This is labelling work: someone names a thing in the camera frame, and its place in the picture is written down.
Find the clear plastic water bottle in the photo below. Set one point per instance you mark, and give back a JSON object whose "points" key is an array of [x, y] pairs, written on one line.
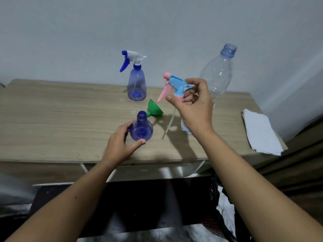
{"points": [[219, 70]]}

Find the crumpled white paper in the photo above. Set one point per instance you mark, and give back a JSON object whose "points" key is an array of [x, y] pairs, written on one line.
{"points": [[227, 211]]}

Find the round blue spray bottle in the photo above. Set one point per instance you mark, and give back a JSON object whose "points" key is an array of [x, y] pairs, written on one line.
{"points": [[141, 129]]}

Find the brown curtain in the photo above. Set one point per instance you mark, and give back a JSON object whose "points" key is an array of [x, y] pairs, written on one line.
{"points": [[302, 168]]}

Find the white blue trigger sprayer head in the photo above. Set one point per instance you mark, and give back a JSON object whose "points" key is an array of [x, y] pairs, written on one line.
{"points": [[132, 56]]}

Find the person's left hand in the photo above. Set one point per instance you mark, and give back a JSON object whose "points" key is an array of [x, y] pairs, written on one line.
{"points": [[117, 148]]}

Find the blue spray bottle body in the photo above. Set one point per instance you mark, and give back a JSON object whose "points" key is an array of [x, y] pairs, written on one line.
{"points": [[137, 83]]}

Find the person's right hand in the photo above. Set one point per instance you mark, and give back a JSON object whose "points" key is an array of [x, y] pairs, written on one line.
{"points": [[199, 113]]}

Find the stack of white paper sheets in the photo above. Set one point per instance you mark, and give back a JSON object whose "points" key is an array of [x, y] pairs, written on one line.
{"points": [[261, 133]]}

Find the pink and light blue spray head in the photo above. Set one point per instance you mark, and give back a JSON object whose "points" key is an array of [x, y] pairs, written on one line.
{"points": [[176, 84]]}

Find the black trash bin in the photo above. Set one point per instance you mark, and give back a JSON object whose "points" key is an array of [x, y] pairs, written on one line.
{"points": [[217, 224]]}

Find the person's right forearm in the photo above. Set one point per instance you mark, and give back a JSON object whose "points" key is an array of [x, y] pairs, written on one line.
{"points": [[260, 196]]}

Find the person's left forearm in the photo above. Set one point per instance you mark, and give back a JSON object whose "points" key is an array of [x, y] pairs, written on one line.
{"points": [[68, 206]]}

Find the green plastic funnel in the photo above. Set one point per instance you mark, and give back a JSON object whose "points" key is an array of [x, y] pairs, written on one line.
{"points": [[155, 109]]}

